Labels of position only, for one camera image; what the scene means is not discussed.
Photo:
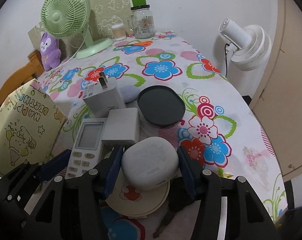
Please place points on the green cup on jar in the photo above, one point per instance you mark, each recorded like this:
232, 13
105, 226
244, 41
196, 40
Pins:
138, 3

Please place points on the orange handled scissors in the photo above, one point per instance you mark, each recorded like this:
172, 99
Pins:
139, 43

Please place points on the black car key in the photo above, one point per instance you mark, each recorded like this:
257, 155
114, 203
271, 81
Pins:
174, 206

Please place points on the green desk fan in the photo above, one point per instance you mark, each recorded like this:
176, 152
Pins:
66, 18

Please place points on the white air conditioner remote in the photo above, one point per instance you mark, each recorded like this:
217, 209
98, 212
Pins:
87, 149

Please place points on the beige wooden door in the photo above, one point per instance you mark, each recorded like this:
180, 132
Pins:
277, 102

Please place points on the white circulator fan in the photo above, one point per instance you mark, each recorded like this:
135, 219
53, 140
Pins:
247, 47

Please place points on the floral tablecloth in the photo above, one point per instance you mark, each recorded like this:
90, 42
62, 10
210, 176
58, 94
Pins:
182, 97

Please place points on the glass mason jar mug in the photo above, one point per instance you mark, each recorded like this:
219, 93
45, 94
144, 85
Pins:
141, 22

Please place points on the large white wall charger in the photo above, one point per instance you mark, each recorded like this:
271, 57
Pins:
103, 96

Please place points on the yellow cartoon storage box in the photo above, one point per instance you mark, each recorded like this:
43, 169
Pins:
30, 122

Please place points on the cream round bear case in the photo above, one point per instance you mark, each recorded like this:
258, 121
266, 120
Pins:
132, 202

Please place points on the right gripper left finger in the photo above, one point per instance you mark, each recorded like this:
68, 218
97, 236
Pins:
71, 209

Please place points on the purple plush rabbit toy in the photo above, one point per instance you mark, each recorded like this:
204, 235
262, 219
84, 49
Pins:
49, 51

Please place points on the wooden bed headboard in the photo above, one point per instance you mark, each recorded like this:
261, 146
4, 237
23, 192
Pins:
33, 69

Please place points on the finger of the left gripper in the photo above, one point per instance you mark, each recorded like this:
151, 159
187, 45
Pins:
18, 185

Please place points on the grey-blue soft pouch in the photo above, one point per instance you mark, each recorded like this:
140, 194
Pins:
129, 93

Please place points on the small white cube charger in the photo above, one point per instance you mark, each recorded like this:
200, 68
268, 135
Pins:
122, 127

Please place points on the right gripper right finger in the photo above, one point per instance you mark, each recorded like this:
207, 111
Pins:
191, 177

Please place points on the white oval earbud case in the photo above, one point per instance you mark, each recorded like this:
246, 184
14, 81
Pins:
150, 163

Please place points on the dark grey oval tray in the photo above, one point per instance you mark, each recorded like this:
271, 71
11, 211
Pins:
161, 106

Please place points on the cotton swab container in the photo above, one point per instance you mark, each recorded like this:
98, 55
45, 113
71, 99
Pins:
118, 31

